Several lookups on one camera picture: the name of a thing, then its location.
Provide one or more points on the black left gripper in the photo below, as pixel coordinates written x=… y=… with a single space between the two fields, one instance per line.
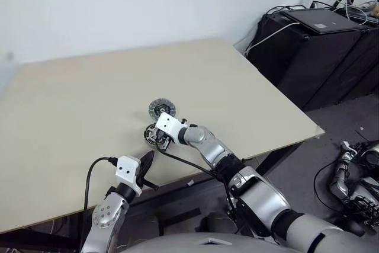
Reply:
x=138 y=176

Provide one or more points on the black laptop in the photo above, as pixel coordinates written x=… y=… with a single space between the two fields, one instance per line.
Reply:
x=322 y=19

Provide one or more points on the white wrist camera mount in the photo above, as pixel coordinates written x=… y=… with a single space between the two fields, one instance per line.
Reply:
x=168 y=122
x=127 y=170

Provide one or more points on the white power adapter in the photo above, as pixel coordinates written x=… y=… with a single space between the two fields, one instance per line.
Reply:
x=311 y=1

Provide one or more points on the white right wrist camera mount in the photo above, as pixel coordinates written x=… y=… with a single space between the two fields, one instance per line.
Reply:
x=168 y=122

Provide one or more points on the silver spare robot on floor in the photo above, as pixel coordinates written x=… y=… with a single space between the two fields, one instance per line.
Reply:
x=340 y=182

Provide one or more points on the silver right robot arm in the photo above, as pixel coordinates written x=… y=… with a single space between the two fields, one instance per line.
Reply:
x=213 y=149

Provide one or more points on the silver spoked rotor black rim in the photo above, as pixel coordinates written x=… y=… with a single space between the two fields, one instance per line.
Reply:
x=149 y=134

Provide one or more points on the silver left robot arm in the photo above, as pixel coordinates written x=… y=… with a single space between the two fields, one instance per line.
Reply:
x=103 y=211

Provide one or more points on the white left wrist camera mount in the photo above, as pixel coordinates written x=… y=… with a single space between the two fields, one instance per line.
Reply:
x=127 y=170

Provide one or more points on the large black equipment case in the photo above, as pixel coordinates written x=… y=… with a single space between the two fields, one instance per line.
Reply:
x=311 y=72

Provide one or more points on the round metal wheel part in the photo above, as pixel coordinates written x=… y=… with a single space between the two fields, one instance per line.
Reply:
x=155 y=106

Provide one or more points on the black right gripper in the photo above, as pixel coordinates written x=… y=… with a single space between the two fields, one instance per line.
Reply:
x=163 y=141

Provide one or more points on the black gear part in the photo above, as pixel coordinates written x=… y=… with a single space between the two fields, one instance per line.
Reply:
x=145 y=142

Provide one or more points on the grey robot torso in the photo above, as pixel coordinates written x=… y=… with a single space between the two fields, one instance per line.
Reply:
x=207 y=245

